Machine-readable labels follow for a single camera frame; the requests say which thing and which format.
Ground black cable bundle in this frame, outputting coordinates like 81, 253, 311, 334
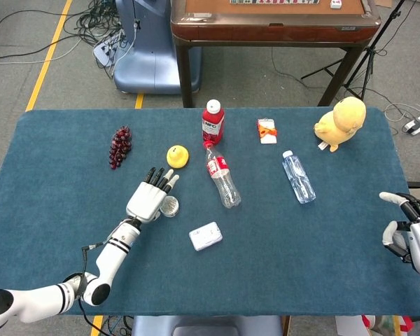
0, 0, 127, 80

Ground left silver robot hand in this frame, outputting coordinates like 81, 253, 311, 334
125, 167, 181, 225

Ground yellow rubber duck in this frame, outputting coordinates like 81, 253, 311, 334
166, 145, 190, 170

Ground white orange snack packet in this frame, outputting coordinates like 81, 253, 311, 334
256, 118, 279, 145

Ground black tripod stand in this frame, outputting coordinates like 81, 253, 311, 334
300, 0, 407, 102

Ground red juice bottle white cap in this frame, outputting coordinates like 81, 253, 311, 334
202, 99, 225, 145

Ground dark red plastic grapes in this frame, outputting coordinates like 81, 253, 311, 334
108, 125, 133, 171

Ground yellow plush chick toy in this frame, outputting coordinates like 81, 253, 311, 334
313, 96, 368, 153

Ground blue table cloth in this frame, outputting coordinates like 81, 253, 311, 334
0, 106, 420, 318

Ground row of mahjong tiles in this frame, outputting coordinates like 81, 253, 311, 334
230, 0, 321, 6

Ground grey power strip with plugs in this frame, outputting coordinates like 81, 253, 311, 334
92, 29, 127, 67

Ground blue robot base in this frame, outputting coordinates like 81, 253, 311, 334
113, 0, 202, 95

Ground empty cola bottle red label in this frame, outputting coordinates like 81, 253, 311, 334
203, 140, 242, 209

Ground small transparent round container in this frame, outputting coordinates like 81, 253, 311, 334
160, 195, 180, 218

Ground brown mahjong table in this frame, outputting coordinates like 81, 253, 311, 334
170, 0, 382, 109

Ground clear water bottle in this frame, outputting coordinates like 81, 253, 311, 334
282, 150, 317, 205

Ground grey blue robot torso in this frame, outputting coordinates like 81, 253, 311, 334
131, 315, 284, 336

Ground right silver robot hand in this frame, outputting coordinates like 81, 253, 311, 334
379, 191, 420, 281

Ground white rectangular pack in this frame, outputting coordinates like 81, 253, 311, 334
188, 221, 223, 252

